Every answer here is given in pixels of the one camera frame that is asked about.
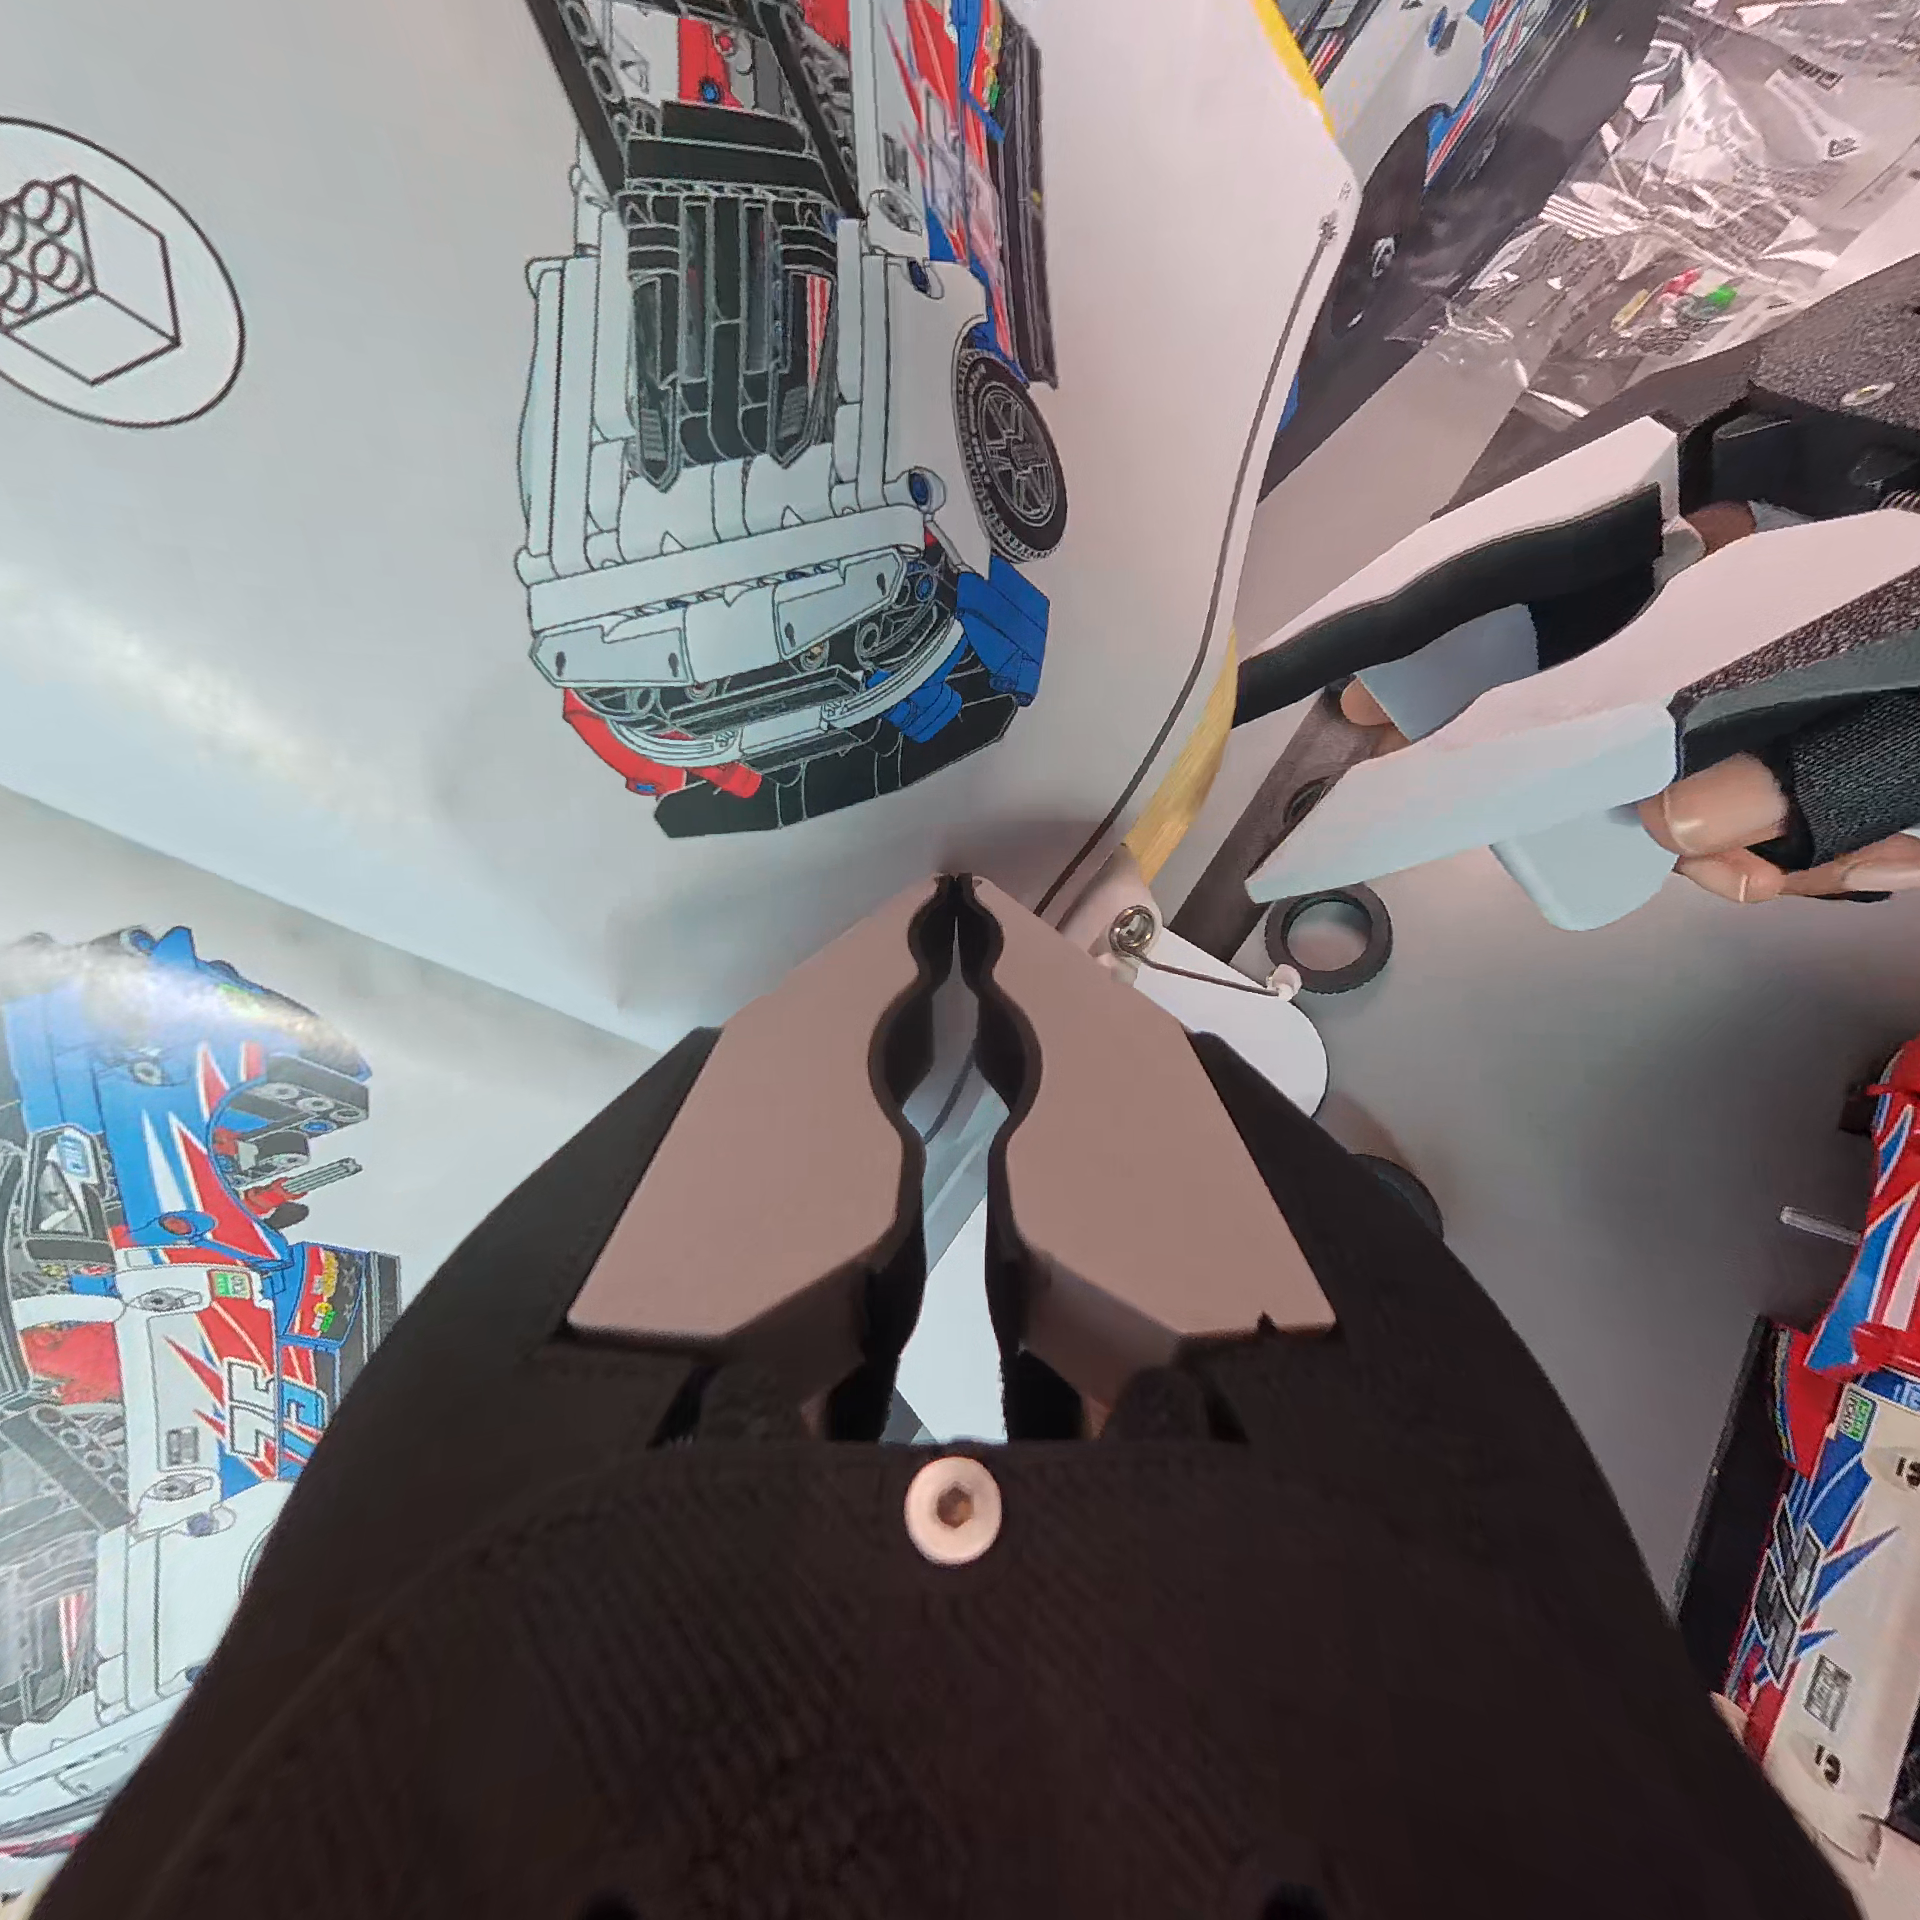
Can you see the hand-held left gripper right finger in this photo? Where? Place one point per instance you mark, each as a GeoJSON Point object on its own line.
{"type": "Point", "coordinates": [1170, 1186]}

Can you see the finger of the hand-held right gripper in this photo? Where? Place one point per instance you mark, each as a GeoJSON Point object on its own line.
{"type": "Point", "coordinates": [1499, 797]}
{"type": "Point", "coordinates": [1499, 524]}

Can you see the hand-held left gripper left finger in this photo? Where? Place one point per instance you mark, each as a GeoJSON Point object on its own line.
{"type": "Point", "coordinates": [734, 1186]}

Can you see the white booklet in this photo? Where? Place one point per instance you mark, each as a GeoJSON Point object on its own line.
{"type": "Point", "coordinates": [299, 600]}

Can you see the toy brick race car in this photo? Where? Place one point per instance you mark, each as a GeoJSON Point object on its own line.
{"type": "Point", "coordinates": [1830, 1575]}

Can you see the white folding stand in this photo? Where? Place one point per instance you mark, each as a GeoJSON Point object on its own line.
{"type": "Point", "coordinates": [1259, 1037]}

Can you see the clear plastic bag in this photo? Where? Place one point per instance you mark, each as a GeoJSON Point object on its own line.
{"type": "Point", "coordinates": [1724, 182]}

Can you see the toy car product box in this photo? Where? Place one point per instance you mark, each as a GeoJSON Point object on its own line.
{"type": "Point", "coordinates": [1499, 61]}

